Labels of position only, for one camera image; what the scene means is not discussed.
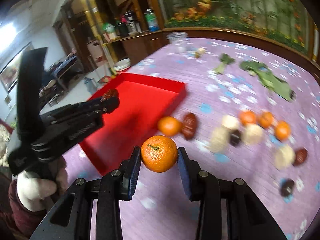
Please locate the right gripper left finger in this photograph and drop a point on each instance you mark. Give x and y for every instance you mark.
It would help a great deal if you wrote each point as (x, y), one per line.
(129, 174)

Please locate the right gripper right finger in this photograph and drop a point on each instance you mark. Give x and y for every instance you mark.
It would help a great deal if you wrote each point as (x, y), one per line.
(189, 171)

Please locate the orange tangerine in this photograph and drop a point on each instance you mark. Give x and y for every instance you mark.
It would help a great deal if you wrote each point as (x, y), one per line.
(159, 153)

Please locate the beige corn cake piece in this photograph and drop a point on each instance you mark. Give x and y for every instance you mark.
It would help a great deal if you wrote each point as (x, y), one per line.
(252, 134)

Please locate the large red date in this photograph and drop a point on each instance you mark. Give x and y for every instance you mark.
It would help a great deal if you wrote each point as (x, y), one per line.
(301, 156)

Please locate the left gloved hand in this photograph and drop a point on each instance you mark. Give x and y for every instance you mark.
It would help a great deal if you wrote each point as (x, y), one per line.
(35, 194)

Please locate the red rectangular tray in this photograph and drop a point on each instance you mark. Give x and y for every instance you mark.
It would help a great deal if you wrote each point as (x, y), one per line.
(143, 101)

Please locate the grey floor thermos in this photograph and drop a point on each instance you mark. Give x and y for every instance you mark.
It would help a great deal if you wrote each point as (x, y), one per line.
(91, 85)

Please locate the purple floral tablecloth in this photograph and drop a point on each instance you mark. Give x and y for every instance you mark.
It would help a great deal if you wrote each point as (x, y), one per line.
(229, 101)

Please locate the small green vegetable stalk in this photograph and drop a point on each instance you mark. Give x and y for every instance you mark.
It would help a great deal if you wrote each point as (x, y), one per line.
(225, 60)

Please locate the large leafy green vegetable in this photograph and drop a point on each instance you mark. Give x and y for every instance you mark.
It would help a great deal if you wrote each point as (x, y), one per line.
(268, 79)

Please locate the clear plastic cup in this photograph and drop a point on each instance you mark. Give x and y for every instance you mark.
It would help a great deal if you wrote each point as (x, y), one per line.
(178, 41)

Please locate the steel thermos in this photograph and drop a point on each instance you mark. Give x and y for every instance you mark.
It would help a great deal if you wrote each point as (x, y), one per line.
(132, 22)

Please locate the green water bottle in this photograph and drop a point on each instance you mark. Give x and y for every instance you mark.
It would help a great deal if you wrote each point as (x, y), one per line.
(151, 20)

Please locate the flower mural glass panel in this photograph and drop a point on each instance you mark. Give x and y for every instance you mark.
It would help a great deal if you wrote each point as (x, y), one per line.
(284, 21)

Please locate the framed wall painting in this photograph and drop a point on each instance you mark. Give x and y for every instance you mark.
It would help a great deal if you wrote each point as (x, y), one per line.
(9, 74)

